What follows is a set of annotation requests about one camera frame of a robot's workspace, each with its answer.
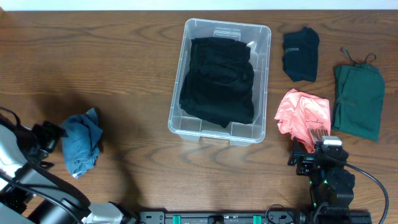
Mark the blue cloth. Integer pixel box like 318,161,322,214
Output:
61,108,103,179

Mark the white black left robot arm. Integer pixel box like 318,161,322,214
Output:
1,115,139,223

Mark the small black folded garment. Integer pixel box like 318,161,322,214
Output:
282,27,320,82

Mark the large black garment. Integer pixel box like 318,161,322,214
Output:
179,37,254,128

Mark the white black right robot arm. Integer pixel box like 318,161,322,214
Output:
287,136,355,223

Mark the pink printed shirt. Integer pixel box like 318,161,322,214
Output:
274,88,331,153

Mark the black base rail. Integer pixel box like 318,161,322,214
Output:
137,210,372,224

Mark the dark green camisole top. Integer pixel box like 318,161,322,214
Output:
331,47,385,142

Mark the clear plastic storage bin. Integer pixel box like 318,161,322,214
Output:
168,18,271,146

